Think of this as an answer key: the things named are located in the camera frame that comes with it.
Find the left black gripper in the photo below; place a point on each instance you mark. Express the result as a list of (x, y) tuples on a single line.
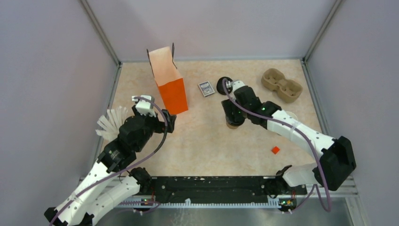
[(160, 124)]

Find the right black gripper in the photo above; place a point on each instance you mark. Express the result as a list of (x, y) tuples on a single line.
[(228, 107)]

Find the single brown paper cup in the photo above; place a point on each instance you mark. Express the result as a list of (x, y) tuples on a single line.
[(233, 125)]

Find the orange paper bag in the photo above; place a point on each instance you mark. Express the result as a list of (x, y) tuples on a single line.
[(168, 79)]

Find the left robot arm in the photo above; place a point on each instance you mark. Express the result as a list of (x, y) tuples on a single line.
[(113, 177)]

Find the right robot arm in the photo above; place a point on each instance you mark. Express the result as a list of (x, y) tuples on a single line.
[(334, 157)]

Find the stack of black lids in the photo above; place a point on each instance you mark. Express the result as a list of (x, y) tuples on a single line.
[(222, 83)]

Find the playing card box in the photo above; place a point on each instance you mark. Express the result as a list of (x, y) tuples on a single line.
[(206, 88)]

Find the brown pulp cup carrier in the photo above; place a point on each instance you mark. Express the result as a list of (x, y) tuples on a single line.
[(288, 90)]

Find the stack of brown paper cups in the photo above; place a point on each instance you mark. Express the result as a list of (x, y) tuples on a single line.
[(293, 115)]

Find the small red cube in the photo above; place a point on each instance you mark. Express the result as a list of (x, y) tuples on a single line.
[(275, 150)]

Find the white plastic stirrers bundle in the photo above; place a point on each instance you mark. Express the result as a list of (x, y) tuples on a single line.
[(111, 124)]

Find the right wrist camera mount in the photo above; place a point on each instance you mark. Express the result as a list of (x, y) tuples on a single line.
[(234, 85)]

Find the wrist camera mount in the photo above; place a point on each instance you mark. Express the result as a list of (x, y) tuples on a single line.
[(234, 85), (144, 105)]

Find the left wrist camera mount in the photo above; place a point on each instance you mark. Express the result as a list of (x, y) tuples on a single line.
[(144, 105)]

